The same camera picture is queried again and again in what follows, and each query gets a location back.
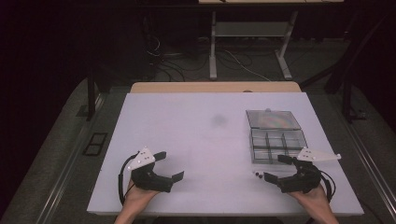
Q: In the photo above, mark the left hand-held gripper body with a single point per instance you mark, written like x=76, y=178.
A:
x=149, y=182

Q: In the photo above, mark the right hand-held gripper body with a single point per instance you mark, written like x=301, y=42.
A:
x=303, y=180

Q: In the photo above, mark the person's left hand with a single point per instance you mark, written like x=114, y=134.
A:
x=137, y=197

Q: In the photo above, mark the person's right hand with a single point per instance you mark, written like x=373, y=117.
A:
x=314, y=199

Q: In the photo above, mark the clear plastic compartment box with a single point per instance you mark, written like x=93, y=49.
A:
x=274, y=137

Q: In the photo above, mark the white table cover board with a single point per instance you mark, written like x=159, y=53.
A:
x=202, y=155

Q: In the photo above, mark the wooden table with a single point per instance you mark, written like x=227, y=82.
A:
x=186, y=87

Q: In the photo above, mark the black metal stand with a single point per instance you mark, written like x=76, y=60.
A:
x=347, y=99

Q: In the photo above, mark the black rectangular floor frame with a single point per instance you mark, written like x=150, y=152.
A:
x=95, y=144

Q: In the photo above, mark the metal floor rail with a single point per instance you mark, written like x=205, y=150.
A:
x=67, y=161
x=370, y=161

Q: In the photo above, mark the white metal desk frame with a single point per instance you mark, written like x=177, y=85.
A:
x=213, y=56

